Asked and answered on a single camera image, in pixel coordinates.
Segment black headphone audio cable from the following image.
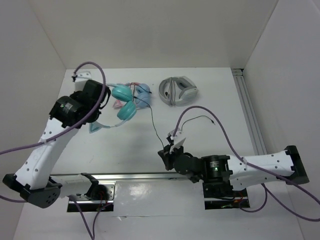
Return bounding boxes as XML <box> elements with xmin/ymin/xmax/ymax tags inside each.
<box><xmin>133</xmin><ymin>93</ymin><xmax>216</xmax><ymax>148</ymax></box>

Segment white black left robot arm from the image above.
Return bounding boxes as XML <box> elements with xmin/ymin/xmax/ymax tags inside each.
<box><xmin>2</xmin><ymin>79</ymin><xmax>111</xmax><ymax>209</ymax></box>

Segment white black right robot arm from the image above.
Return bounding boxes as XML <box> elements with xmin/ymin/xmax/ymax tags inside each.
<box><xmin>157</xmin><ymin>145</ymin><xmax>310</xmax><ymax>196</ymax></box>

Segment grey white headphones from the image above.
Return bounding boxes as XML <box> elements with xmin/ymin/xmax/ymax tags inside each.
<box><xmin>158</xmin><ymin>76</ymin><xmax>199</xmax><ymax>107</ymax></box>

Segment pink blue cat-ear headphones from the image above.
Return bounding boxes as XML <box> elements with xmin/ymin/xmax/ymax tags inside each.
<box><xmin>111</xmin><ymin>82</ymin><xmax>152</xmax><ymax>109</ymax></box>

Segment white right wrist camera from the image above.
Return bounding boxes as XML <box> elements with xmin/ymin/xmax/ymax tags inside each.
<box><xmin>167</xmin><ymin>128</ymin><xmax>186</xmax><ymax>154</ymax></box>

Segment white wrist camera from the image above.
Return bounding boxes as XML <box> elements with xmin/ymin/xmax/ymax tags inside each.
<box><xmin>167</xmin><ymin>128</ymin><xmax>186</xmax><ymax>154</ymax></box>
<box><xmin>71</xmin><ymin>70</ymin><xmax>92</xmax><ymax>92</ymax></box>

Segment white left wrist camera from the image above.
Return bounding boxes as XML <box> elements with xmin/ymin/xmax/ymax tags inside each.
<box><xmin>71</xmin><ymin>70</ymin><xmax>92</xmax><ymax>92</ymax></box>

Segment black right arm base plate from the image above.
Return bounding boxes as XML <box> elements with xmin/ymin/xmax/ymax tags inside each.
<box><xmin>202</xmin><ymin>183</ymin><xmax>250</xmax><ymax>210</ymax></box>

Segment aluminium rail at table front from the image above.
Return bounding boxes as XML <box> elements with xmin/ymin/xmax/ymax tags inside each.
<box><xmin>49</xmin><ymin>171</ymin><xmax>206</xmax><ymax>182</ymax></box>

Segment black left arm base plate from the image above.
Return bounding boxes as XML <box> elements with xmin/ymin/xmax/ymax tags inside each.
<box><xmin>73</xmin><ymin>181</ymin><xmax>116</xmax><ymax>213</ymax></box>

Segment aluminium rail at right wall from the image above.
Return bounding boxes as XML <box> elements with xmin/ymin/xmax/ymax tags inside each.
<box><xmin>231</xmin><ymin>68</ymin><xmax>267</xmax><ymax>155</ymax></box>

